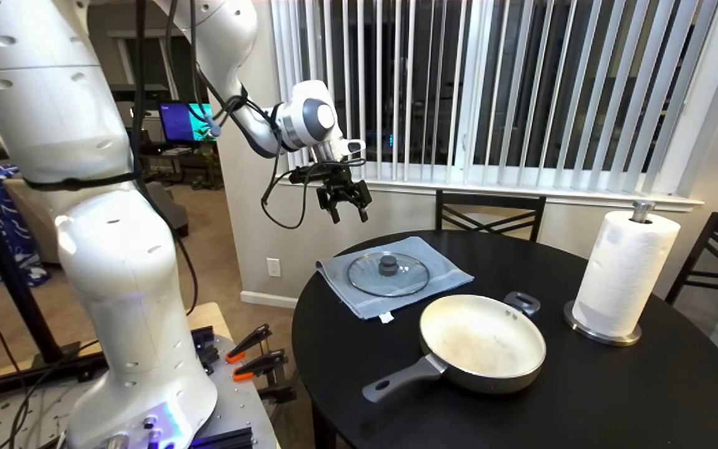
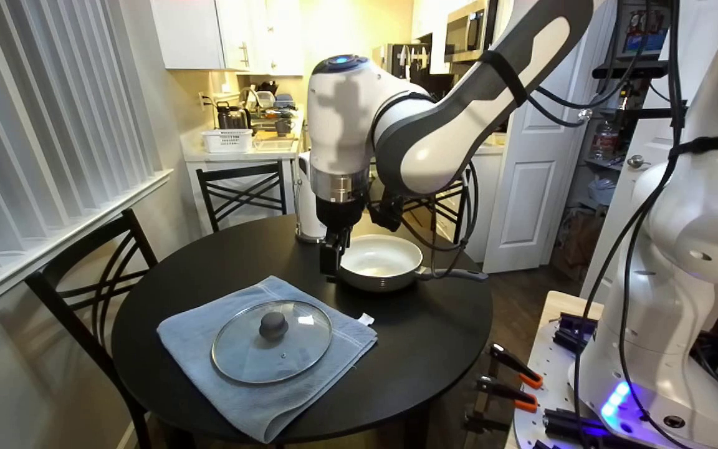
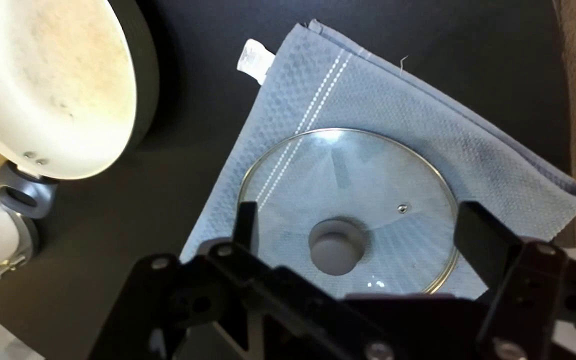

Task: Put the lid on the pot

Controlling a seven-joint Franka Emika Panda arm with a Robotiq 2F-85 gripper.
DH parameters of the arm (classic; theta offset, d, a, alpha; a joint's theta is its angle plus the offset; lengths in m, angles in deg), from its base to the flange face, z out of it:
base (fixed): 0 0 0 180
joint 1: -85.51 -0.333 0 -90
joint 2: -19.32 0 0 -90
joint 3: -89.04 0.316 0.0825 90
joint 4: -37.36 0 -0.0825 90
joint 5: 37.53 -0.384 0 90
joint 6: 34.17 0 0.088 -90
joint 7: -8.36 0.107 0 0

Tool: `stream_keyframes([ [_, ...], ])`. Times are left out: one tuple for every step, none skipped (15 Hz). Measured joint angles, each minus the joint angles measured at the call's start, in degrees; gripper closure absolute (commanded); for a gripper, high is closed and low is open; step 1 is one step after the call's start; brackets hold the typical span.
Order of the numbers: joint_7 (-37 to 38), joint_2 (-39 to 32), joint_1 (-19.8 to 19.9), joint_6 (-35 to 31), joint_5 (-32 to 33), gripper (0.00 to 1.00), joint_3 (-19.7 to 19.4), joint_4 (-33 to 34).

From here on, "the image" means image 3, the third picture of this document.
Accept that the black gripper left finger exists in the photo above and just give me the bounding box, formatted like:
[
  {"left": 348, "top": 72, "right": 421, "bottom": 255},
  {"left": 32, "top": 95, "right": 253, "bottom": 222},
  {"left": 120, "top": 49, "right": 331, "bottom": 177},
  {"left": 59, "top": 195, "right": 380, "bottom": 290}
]
[{"left": 86, "top": 197, "right": 397, "bottom": 360}]

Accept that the white frying pan grey handle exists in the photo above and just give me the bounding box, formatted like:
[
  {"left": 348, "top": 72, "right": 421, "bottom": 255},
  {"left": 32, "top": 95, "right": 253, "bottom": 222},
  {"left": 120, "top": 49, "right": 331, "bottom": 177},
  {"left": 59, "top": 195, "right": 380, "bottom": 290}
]
[{"left": 0, "top": 0, "right": 163, "bottom": 222}]

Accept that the round glass lid grey knob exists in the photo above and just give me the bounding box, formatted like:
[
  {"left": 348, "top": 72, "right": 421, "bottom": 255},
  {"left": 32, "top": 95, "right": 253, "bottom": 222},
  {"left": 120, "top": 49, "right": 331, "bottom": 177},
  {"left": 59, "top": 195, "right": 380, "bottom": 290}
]
[{"left": 237, "top": 125, "right": 465, "bottom": 300}]

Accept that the blue-grey dish cloth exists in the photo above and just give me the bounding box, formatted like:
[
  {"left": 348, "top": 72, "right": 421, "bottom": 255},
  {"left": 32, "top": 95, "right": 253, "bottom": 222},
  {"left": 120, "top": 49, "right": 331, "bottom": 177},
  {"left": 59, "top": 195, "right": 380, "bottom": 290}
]
[{"left": 178, "top": 17, "right": 576, "bottom": 302}]

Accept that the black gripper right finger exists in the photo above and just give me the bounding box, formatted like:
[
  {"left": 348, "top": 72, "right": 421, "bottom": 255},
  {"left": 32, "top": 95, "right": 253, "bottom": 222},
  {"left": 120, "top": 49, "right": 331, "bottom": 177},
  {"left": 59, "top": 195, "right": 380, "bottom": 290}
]
[{"left": 453, "top": 197, "right": 576, "bottom": 360}]

